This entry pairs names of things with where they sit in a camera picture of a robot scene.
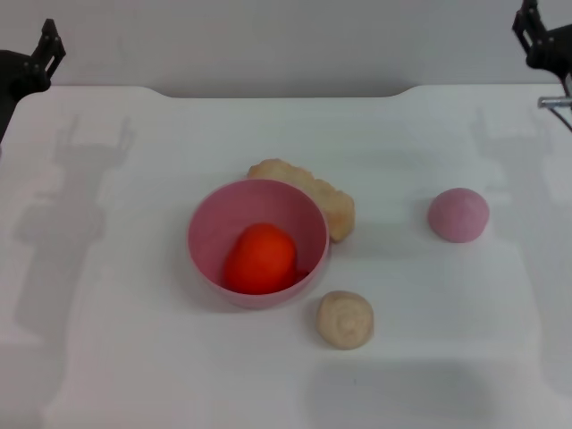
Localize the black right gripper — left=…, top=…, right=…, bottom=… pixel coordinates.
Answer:
left=511, top=0, right=572, bottom=86

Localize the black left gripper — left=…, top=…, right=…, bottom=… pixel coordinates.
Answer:
left=0, top=18, right=68, bottom=145

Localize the pink plastic bowl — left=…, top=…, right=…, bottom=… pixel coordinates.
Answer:
left=185, top=178, right=332, bottom=311

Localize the orange toy fruit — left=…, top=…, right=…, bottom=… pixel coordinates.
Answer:
left=223, top=222, right=299, bottom=297

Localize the pink round bun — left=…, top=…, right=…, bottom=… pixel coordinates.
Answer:
left=426, top=187, right=491, bottom=244

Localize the long golden bread loaf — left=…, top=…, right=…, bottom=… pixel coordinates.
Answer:
left=247, top=157, right=358, bottom=245

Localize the beige round bun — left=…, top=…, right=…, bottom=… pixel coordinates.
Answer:
left=315, top=290, right=376, bottom=351

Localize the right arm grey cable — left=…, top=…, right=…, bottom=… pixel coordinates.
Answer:
left=536, top=71, right=572, bottom=133

